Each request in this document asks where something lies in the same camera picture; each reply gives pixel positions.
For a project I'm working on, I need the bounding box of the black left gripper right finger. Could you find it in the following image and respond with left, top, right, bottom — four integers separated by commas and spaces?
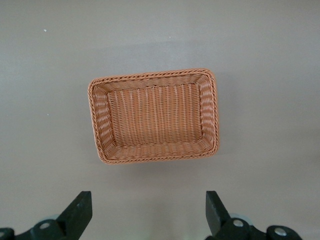
205, 190, 304, 240

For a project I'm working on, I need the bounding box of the brown wicker basket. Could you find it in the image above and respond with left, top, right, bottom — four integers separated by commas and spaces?
87, 67, 221, 165

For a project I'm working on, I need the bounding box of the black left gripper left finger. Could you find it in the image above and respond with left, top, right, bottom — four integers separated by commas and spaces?
0, 191, 93, 240

